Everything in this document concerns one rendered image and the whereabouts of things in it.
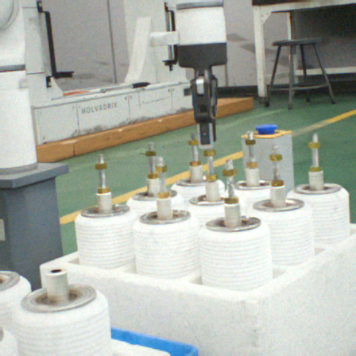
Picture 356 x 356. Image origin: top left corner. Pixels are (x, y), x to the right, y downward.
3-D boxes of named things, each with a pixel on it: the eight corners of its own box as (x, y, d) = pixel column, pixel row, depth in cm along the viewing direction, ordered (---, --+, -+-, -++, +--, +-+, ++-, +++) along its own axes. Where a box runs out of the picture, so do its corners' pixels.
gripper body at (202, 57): (224, 37, 108) (228, 102, 110) (227, 37, 117) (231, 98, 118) (172, 40, 109) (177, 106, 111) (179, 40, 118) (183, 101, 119)
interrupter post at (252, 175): (263, 187, 126) (262, 168, 125) (252, 189, 124) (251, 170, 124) (254, 185, 127) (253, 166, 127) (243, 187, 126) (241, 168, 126)
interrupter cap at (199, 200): (247, 200, 116) (247, 195, 116) (211, 210, 112) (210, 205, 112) (214, 195, 122) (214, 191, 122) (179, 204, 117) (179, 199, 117)
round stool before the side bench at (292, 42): (280, 102, 559) (277, 40, 551) (346, 101, 532) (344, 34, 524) (251, 111, 516) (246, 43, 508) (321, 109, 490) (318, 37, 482)
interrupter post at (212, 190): (224, 201, 117) (222, 180, 116) (212, 204, 115) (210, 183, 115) (214, 199, 119) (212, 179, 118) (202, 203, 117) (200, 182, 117)
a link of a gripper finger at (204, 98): (191, 79, 108) (194, 117, 111) (190, 82, 107) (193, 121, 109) (209, 77, 108) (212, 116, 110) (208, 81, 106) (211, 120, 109)
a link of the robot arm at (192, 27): (156, 47, 118) (154, 6, 117) (228, 41, 117) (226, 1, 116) (148, 48, 110) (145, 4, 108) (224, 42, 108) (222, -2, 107)
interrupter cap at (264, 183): (285, 186, 125) (285, 182, 125) (249, 194, 121) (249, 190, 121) (256, 181, 131) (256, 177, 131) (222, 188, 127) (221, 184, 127)
